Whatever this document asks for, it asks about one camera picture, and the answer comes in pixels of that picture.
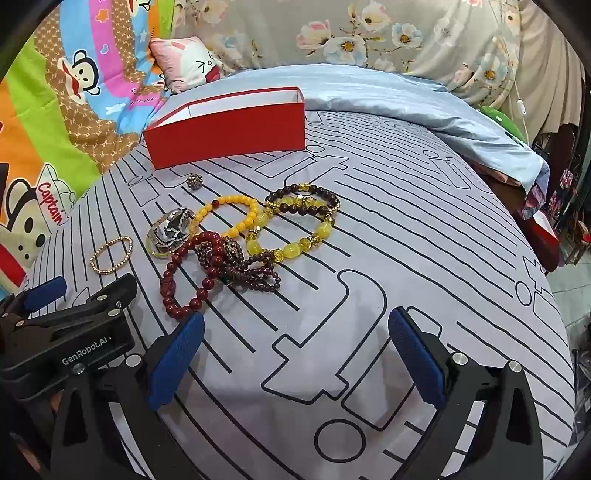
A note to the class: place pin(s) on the colourful cartoon monkey blanket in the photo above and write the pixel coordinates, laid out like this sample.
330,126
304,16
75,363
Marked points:
69,115

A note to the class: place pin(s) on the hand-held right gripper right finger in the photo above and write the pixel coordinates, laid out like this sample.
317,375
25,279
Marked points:
415,360

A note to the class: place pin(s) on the grey floral bedsheet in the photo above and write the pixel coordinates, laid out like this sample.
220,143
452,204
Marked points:
277,32

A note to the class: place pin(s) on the beige curtain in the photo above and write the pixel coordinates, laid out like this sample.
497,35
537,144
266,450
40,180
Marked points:
549,69

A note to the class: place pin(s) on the silver metal bangle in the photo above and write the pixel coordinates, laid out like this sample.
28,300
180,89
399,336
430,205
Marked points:
171,226

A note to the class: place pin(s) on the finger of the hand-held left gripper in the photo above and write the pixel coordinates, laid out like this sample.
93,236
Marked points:
44,293
108,295

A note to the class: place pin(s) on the pink cartoon pillow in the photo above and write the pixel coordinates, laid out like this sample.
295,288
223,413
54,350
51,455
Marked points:
184,64

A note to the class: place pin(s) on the light blue quilt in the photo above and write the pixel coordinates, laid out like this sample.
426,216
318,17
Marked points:
392,92

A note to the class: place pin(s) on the green cloth item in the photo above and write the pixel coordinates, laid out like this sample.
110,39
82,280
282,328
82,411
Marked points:
508,122

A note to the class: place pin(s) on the purple patterned cloth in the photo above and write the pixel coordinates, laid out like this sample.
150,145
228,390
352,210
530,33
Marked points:
535,198

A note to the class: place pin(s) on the red board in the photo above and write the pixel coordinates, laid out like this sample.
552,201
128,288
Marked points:
545,233

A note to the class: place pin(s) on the red cardboard box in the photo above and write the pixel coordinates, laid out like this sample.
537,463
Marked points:
231,134

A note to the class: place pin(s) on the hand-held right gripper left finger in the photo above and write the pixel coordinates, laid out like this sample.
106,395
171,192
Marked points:
178,364

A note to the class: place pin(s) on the grey line-patterned bedsheet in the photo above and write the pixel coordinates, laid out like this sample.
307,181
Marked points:
369,230

